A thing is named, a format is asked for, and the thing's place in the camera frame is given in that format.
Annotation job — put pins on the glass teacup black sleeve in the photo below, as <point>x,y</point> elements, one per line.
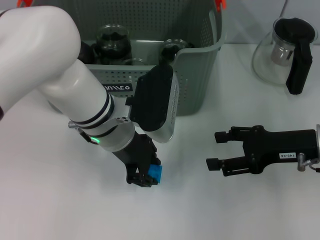
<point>110,57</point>
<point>168,51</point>
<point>137,61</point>

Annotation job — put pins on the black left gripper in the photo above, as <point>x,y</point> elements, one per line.
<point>137,152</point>

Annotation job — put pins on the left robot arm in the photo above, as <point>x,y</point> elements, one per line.
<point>62,75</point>

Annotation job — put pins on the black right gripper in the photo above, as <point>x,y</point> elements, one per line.
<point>277,147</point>

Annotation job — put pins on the grey-green perforated storage basket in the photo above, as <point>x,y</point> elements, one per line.
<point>192,87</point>

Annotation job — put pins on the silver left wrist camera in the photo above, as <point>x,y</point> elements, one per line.
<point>155,100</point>

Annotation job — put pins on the blue square toy brick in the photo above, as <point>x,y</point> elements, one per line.
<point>156,172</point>

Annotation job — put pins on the glass jar dark lid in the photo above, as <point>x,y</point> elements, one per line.
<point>113,37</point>

